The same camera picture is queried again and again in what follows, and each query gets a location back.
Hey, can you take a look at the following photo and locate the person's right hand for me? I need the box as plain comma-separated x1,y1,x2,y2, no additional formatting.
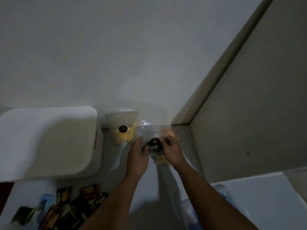
159,134,188,169

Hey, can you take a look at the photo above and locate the person's left hand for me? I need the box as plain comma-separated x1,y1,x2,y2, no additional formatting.
126,136,150,176

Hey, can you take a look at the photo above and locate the clear snack bag black label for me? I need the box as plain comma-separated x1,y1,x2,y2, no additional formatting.
140,120,180,166
106,109,140,144

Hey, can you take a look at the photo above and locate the person's left forearm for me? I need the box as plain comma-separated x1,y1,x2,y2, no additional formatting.
79,173,145,230

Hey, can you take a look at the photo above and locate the person's right forearm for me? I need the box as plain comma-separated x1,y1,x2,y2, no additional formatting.
174,162,259,230

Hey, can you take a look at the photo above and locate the pile of dark snack packets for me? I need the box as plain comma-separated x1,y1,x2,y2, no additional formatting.
11,183,110,230

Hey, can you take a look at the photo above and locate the white plastic container lid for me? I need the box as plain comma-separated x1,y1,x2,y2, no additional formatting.
0,106,104,183

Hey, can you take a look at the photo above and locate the white foam box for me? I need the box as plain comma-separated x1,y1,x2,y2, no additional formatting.
211,172,307,230

